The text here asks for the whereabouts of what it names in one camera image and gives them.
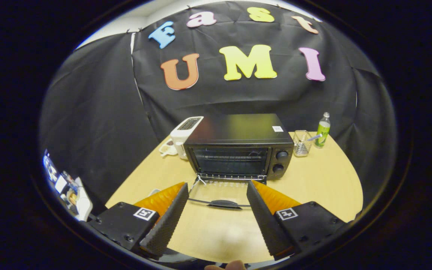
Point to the white slot toaster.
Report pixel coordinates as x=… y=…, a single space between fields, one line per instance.
x=182 y=135

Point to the green label plastic bottle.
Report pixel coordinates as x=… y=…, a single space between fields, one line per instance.
x=323 y=129

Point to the black toaster oven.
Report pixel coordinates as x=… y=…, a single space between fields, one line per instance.
x=238 y=129

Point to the small white snack dish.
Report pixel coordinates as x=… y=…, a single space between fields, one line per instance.
x=167 y=148

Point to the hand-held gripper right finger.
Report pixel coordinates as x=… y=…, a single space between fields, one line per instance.
x=266 y=221

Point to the white tray with clutter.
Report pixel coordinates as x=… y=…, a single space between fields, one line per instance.
x=81 y=200

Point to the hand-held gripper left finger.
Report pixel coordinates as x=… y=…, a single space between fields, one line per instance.
x=169 y=221

